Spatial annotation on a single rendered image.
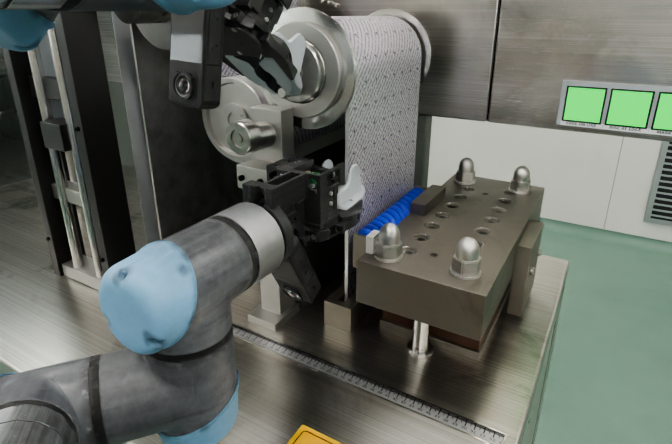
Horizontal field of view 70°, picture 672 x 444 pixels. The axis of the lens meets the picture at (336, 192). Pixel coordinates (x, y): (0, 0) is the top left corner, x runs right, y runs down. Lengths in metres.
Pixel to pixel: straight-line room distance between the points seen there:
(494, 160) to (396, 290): 2.80
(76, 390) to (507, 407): 0.44
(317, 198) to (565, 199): 2.92
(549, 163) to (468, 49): 2.48
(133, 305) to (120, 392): 0.09
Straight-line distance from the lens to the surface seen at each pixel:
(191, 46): 0.47
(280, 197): 0.47
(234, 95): 0.70
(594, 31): 0.84
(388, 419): 0.59
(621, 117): 0.84
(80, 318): 0.81
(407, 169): 0.81
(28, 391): 0.45
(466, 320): 0.58
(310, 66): 0.59
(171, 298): 0.37
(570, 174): 3.31
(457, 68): 0.87
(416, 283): 0.58
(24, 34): 0.36
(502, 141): 3.32
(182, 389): 0.44
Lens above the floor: 1.32
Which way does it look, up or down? 21 degrees down
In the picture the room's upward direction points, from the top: straight up
